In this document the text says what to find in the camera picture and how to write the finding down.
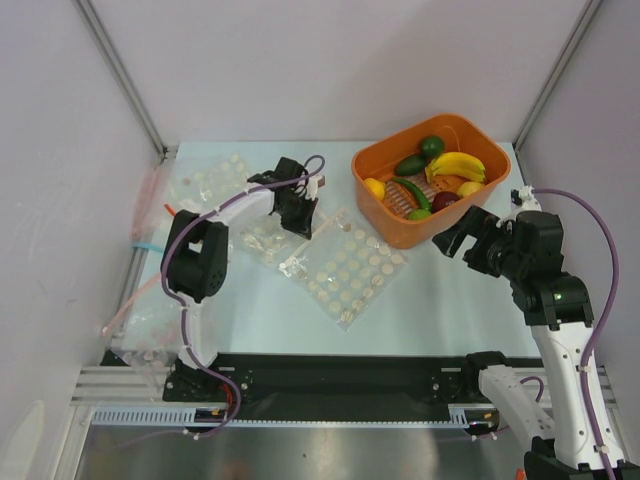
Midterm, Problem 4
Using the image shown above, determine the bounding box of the dark red apple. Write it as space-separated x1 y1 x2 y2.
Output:
431 191 460 213

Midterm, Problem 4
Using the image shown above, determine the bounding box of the green chili pepper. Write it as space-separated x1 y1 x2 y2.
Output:
392 177 432 211

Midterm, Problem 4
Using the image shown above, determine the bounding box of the yellow banana bunch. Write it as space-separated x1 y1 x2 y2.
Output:
425 152 486 183

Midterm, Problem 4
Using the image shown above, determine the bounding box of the clear dotted zip bag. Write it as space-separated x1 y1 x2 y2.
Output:
278 208 408 331

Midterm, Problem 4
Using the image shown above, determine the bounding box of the oval dark green avocado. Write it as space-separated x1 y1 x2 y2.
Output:
394 154 429 177

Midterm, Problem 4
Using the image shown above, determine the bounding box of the orange plastic basket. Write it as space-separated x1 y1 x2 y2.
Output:
351 113 511 249

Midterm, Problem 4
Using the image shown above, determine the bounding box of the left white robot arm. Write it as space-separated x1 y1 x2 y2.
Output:
160 154 326 401

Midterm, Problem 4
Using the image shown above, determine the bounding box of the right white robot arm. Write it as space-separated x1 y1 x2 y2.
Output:
433 206 639 479

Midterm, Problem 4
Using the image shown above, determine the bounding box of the crumpled clear bag middle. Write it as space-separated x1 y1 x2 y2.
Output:
238 210 333 278

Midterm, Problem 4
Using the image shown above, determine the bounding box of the green lime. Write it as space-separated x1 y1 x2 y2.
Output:
406 209 432 221

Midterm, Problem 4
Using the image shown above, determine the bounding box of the yellow lemon left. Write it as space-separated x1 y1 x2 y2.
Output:
364 178 386 201

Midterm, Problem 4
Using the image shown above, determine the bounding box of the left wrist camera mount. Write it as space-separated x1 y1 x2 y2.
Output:
294 175 326 200

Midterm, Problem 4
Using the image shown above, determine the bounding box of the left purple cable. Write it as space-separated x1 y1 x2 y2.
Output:
124 153 327 449

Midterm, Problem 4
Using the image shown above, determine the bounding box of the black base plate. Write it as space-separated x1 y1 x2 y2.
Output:
99 349 546 424

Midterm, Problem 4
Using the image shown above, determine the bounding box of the white slotted cable duct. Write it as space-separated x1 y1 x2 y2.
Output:
91 404 498 429

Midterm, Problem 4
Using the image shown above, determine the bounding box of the aluminium front rail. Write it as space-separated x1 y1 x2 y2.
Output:
71 366 170 406

